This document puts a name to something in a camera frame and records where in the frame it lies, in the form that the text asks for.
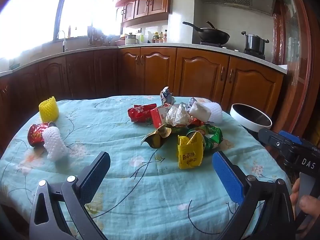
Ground wooden door frame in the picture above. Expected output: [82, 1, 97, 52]
[272, 0, 314, 137]

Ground red snack wrapper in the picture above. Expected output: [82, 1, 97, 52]
[127, 103, 157, 123]

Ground crumpled white plastic bag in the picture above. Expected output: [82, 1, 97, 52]
[165, 104, 192, 127]

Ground green snack bag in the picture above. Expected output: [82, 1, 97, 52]
[187, 124, 224, 153]

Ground gas stove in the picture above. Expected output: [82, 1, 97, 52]
[199, 41, 266, 56]

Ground small white foam net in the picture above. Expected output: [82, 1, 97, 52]
[42, 126, 68, 161]

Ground large white foam net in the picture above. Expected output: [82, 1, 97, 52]
[189, 101, 223, 123]

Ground red and green carton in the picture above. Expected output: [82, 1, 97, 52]
[150, 104, 175, 128]

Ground white round bin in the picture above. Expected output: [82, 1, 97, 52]
[230, 103, 272, 132]

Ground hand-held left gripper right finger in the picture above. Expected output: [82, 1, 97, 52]
[212, 151, 297, 240]

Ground kitchen window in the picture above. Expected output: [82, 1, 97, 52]
[0, 0, 122, 59]

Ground row of seasoning bottles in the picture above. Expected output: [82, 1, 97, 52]
[152, 30, 168, 43]

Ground kitchen utensil cluster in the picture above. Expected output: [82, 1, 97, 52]
[87, 26, 119, 46]

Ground black wok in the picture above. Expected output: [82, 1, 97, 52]
[182, 21, 230, 44]

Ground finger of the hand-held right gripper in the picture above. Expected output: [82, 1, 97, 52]
[258, 128, 292, 155]
[279, 130, 303, 145]

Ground teal floral tablecloth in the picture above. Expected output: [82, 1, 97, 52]
[0, 95, 292, 240]

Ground wooden cabinets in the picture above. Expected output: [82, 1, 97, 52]
[0, 47, 284, 130]
[111, 0, 172, 28]

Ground pale kitchen countertop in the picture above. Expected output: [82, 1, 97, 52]
[0, 42, 288, 78]

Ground orange snack wrapper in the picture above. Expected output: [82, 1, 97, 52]
[187, 118, 206, 127]

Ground yellow foam fruit net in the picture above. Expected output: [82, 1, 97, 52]
[39, 95, 60, 122]

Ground olive gold wrapper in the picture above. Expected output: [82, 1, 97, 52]
[141, 127, 172, 149]

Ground person's right hand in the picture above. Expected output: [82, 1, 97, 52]
[289, 179, 320, 220]

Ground wooden lower cabinets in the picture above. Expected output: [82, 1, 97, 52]
[0, 47, 284, 130]

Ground crumpled silver wrapper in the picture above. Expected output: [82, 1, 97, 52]
[159, 87, 175, 105]

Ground red drink can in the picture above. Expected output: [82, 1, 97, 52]
[27, 122, 57, 147]

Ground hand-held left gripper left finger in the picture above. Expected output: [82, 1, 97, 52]
[29, 151, 111, 240]

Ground steel cooking pot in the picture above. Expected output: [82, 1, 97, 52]
[241, 31, 270, 53]

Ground curved sink faucet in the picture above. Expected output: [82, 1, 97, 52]
[57, 30, 68, 53]

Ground wooden upper cabinets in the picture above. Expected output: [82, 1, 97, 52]
[111, 0, 172, 28]

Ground yellow snack bag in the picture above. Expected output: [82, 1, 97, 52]
[177, 132, 204, 170]

